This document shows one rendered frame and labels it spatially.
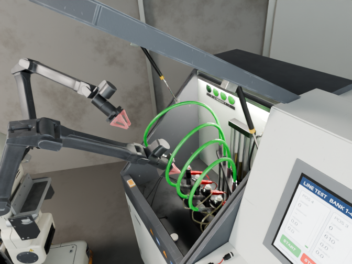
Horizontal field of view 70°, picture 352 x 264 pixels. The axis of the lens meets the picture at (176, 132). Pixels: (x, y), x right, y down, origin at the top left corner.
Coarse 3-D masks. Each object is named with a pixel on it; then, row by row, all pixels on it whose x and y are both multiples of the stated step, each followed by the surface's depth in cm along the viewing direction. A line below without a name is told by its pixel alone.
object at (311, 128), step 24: (312, 96) 81; (336, 96) 79; (288, 120) 73; (312, 120) 68; (336, 120) 68; (264, 144) 81; (288, 144) 74; (312, 144) 68; (336, 144) 62; (264, 168) 82; (288, 168) 75; (336, 168) 63; (264, 192) 83; (240, 216) 94; (264, 216) 85; (240, 240) 96
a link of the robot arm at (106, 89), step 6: (102, 84) 114; (108, 84) 112; (84, 90) 115; (90, 90) 114; (96, 90) 115; (102, 90) 113; (108, 90) 112; (114, 90) 114; (90, 96) 116; (108, 96) 114
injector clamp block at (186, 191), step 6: (186, 180) 134; (186, 192) 126; (180, 198) 133; (186, 204) 128; (192, 204) 121; (198, 204) 119; (204, 204) 124; (210, 204) 119; (192, 210) 124; (198, 216) 120; (204, 216) 113; (210, 216) 113; (204, 222) 115; (198, 228) 125
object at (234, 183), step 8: (216, 160) 94; (224, 160) 95; (232, 160) 98; (208, 168) 92; (200, 176) 93; (232, 184) 107; (192, 192) 94; (192, 208) 98; (200, 208) 101; (208, 208) 104
